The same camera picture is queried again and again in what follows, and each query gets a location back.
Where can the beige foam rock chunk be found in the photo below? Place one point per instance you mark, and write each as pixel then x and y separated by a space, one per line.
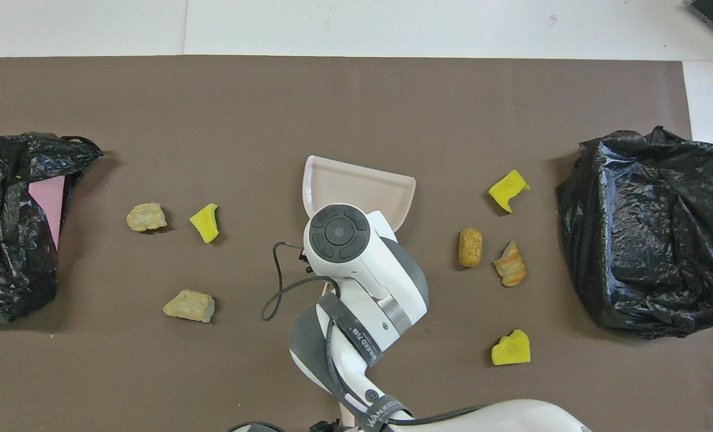
pixel 188 305
pixel 146 217

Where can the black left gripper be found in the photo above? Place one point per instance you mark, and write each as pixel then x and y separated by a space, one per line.
pixel 325 426

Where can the yellow notched sponge piece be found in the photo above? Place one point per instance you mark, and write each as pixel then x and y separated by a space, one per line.
pixel 506 189

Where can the brown bread roll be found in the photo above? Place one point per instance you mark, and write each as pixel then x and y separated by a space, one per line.
pixel 470 247

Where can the pale pink plastic dustpan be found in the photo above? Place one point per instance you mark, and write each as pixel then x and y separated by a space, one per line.
pixel 356 186

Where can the yellow sponge wedge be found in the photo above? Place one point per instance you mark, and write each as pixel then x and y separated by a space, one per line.
pixel 205 223

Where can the striped croissant bread piece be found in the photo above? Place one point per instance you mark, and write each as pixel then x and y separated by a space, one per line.
pixel 511 265

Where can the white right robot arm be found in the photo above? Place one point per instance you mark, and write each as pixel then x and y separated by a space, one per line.
pixel 362 270

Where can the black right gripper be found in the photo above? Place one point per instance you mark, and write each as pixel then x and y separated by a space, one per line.
pixel 303 256

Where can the pink plastic bin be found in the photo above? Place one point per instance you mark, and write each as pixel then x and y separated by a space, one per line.
pixel 47 204

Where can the brown table mat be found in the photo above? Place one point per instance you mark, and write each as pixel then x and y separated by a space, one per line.
pixel 356 108

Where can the black plastic trash bag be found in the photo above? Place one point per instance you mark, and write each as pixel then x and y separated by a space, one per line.
pixel 644 240
pixel 2 270

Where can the yellow sponge chunk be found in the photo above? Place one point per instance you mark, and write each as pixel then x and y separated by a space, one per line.
pixel 511 349

